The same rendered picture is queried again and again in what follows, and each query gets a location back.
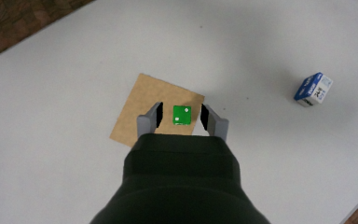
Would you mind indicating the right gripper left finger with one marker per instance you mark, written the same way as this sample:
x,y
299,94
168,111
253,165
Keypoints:
x,y
147,123

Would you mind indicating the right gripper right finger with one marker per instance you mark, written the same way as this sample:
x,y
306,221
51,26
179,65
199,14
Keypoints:
x,y
217,126

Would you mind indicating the green die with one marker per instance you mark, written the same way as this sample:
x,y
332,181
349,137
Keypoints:
x,y
182,115

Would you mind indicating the tan square mat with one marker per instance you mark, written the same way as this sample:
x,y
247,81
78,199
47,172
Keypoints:
x,y
140,99

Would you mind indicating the white table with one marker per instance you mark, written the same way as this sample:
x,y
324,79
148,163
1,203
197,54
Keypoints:
x,y
77,140

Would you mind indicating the small white box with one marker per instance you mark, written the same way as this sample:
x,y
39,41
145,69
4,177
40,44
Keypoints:
x,y
313,90

